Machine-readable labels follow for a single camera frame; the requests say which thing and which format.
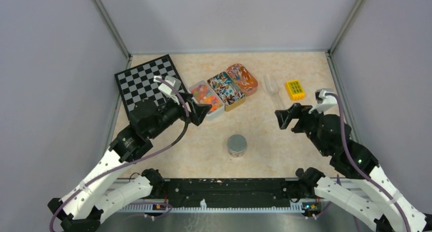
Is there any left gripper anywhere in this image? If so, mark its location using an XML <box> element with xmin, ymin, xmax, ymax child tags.
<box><xmin>148</xmin><ymin>91</ymin><xmax>212</xmax><ymax>139</ymax></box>

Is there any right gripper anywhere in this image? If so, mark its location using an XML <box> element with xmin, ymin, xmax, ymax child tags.
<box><xmin>275</xmin><ymin>102</ymin><xmax>329</xmax><ymax>156</ymax></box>

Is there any white candy tin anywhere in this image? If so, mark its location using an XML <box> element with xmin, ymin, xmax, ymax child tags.
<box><xmin>188</xmin><ymin>80</ymin><xmax>225</xmax><ymax>121</ymax></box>

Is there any translucent plastic scoop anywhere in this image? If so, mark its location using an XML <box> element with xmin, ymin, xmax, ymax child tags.
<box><xmin>264</xmin><ymin>74</ymin><xmax>285</xmax><ymax>110</ymax></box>

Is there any silver jar lid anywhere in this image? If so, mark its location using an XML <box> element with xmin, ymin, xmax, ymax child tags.
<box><xmin>227</xmin><ymin>134</ymin><xmax>248</xmax><ymax>152</ymax></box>

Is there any clear plastic jar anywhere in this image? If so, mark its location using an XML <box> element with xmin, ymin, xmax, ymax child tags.
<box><xmin>228</xmin><ymin>150</ymin><xmax>246</xmax><ymax>158</ymax></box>

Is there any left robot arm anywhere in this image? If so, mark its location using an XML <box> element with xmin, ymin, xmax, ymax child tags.
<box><xmin>47</xmin><ymin>93</ymin><xmax>212</xmax><ymax>231</ymax></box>

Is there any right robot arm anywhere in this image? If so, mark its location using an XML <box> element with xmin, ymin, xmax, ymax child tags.
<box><xmin>275</xmin><ymin>103</ymin><xmax>431</xmax><ymax>231</ymax></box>

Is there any yellow green toy block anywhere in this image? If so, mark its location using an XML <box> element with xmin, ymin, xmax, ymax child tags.
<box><xmin>285</xmin><ymin>80</ymin><xmax>306</xmax><ymax>101</ymax></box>

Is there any gold lollipop tin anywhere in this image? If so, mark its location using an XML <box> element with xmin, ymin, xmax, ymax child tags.
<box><xmin>207</xmin><ymin>71</ymin><xmax>246</xmax><ymax>112</ymax></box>

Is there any pink lollipop tin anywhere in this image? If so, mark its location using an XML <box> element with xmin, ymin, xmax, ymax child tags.
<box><xmin>226</xmin><ymin>63</ymin><xmax>258</xmax><ymax>96</ymax></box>

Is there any black white checkerboard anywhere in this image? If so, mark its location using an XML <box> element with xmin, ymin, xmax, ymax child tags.
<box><xmin>114</xmin><ymin>54</ymin><xmax>182</xmax><ymax>117</ymax></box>

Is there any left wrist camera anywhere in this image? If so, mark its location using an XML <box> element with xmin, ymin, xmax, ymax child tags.
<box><xmin>153</xmin><ymin>75</ymin><xmax>181</xmax><ymax>105</ymax></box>

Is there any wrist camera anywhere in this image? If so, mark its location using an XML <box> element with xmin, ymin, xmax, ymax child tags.
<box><xmin>153</xmin><ymin>75</ymin><xmax>181</xmax><ymax>105</ymax></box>
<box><xmin>309</xmin><ymin>88</ymin><xmax>338</xmax><ymax>114</ymax></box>

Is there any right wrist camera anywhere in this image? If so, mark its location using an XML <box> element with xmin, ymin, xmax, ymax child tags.
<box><xmin>309</xmin><ymin>88</ymin><xmax>338</xmax><ymax>114</ymax></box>

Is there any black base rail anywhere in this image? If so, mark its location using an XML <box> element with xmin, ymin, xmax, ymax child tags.
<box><xmin>115</xmin><ymin>177</ymin><xmax>338</xmax><ymax>214</ymax></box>

